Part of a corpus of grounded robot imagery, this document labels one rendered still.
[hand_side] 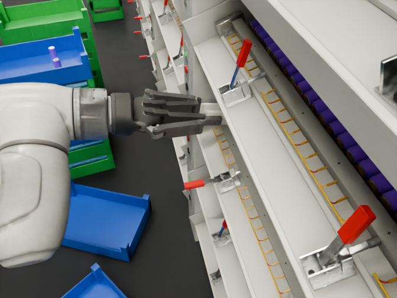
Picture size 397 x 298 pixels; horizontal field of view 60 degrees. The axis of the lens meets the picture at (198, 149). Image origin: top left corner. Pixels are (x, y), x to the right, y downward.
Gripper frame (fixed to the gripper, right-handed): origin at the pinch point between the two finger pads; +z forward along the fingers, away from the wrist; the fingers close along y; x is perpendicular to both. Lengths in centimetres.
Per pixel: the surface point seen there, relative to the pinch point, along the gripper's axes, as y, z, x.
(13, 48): 60, -48, 21
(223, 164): -6.8, 0.6, 7.0
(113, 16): 177, -12, 58
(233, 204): -16.1, -0.1, 7.4
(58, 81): 43, -34, 21
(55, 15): 93, -38, 23
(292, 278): -32.0, 2.4, 3.2
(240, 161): -9.6, 2.2, 3.3
